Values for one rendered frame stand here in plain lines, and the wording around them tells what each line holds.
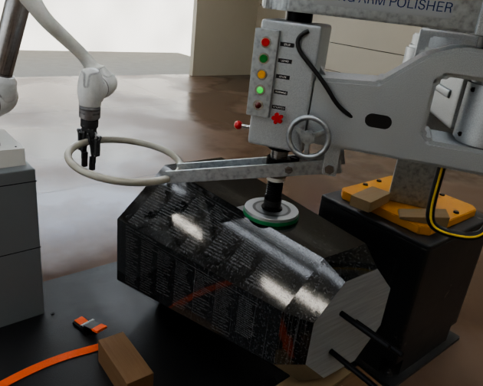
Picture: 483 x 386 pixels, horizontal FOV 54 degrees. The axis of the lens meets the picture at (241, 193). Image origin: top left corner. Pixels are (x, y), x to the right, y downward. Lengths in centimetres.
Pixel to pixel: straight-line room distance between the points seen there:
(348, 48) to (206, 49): 291
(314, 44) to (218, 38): 879
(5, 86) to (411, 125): 174
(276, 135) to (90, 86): 84
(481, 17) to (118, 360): 182
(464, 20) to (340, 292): 90
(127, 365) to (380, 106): 143
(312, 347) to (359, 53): 774
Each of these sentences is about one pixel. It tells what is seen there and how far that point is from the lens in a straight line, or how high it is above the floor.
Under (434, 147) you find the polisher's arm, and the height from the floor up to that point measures 123.
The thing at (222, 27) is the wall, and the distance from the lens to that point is 1036.
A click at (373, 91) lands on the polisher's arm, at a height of 137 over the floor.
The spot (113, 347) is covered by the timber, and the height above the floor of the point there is 14.
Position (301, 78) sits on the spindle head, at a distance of 159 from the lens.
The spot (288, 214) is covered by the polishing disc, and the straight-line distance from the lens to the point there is 182.
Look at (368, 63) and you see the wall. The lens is 894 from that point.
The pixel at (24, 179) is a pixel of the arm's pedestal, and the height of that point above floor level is 76.
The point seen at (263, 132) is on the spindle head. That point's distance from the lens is 165.
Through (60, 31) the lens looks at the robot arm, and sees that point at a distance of 218.
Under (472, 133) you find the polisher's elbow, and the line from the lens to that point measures 163.
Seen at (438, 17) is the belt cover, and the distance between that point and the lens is 155.
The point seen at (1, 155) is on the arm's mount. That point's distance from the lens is 229.
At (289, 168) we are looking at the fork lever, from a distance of 170.
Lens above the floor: 160
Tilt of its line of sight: 22 degrees down
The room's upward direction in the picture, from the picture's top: 7 degrees clockwise
